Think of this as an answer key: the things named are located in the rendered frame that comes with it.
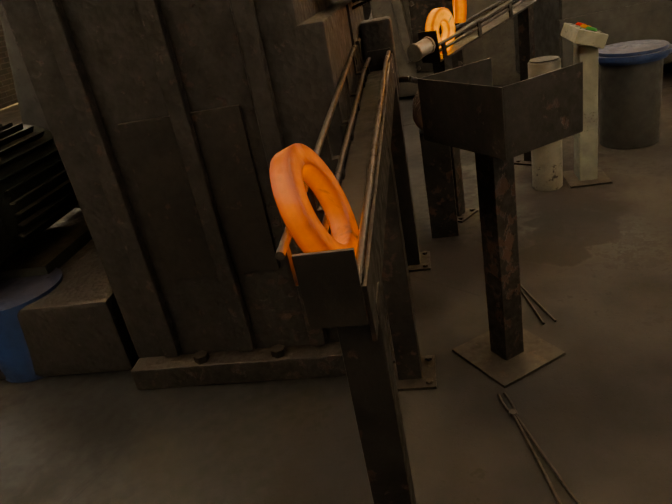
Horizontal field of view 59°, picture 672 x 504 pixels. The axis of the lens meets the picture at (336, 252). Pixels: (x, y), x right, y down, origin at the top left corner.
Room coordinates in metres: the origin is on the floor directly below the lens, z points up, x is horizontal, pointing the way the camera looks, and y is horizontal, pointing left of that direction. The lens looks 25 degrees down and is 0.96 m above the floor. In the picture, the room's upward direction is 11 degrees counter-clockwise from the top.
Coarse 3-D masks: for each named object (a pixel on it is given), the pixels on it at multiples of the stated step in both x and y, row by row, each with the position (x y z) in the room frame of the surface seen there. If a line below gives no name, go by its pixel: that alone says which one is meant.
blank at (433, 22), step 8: (440, 8) 2.17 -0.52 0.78; (432, 16) 2.14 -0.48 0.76; (440, 16) 2.16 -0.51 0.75; (448, 16) 2.20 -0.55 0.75; (432, 24) 2.13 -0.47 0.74; (440, 24) 2.21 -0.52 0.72; (448, 24) 2.20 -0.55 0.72; (448, 32) 2.20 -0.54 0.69; (440, 40) 2.15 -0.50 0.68; (448, 48) 2.18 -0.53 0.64
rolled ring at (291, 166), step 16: (272, 160) 0.75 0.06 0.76; (288, 160) 0.73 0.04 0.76; (304, 160) 0.77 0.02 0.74; (320, 160) 0.83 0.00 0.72; (272, 176) 0.72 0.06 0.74; (288, 176) 0.71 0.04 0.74; (304, 176) 0.81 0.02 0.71; (320, 176) 0.81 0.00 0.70; (288, 192) 0.69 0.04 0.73; (304, 192) 0.71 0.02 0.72; (320, 192) 0.82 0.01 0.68; (336, 192) 0.82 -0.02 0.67; (288, 208) 0.69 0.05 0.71; (304, 208) 0.68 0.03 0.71; (336, 208) 0.81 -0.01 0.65; (288, 224) 0.68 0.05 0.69; (304, 224) 0.67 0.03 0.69; (320, 224) 0.69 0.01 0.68; (336, 224) 0.80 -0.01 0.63; (352, 224) 0.79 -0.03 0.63; (304, 240) 0.67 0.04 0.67; (320, 240) 0.67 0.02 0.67; (336, 240) 0.71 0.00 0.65; (352, 240) 0.76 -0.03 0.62
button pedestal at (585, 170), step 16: (576, 32) 2.21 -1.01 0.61; (592, 32) 2.18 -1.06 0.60; (576, 48) 2.30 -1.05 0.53; (592, 48) 2.25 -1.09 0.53; (592, 64) 2.25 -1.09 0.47; (592, 80) 2.25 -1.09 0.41; (592, 96) 2.25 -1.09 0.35; (592, 112) 2.25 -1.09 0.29; (592, 128) 2.25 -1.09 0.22; (576, 144) 2.31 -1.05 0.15; (592, 144) 2.25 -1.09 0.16; (576, 160) 2.31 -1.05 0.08; (592, 160) 2.25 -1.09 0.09; (576, 176) 2.31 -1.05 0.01; (592, 176) 2.25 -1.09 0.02
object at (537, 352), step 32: (480, 64) 1.37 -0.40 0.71; (576, 64) 1.14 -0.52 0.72; (448, 96) 1.21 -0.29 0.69; (480, 96) 1.12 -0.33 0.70; (512, 96) 1.08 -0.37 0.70; (544, 96) 1.11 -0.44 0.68; (576, 96) 1.14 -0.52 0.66; (448, 128) 1.22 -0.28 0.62; (480, 128) 1.13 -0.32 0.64; (512, 128) 1.07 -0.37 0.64; (544, 128) 1.11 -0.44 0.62; (576, 128) 1.14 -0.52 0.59; (480, 160) 1.25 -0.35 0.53; (512, 160) 1.23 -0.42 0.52; (480, 192) 1.25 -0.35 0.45; (512, 192) 1.23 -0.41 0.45; (512, 224) 1.23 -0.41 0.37; (512, 256) 1.22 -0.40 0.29; (512, 288) 1.22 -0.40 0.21; (512, 320) 1.22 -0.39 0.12; (480, 352) 1.26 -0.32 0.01; (512, 352) 1.22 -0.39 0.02; (544, 352) 1.21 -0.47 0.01
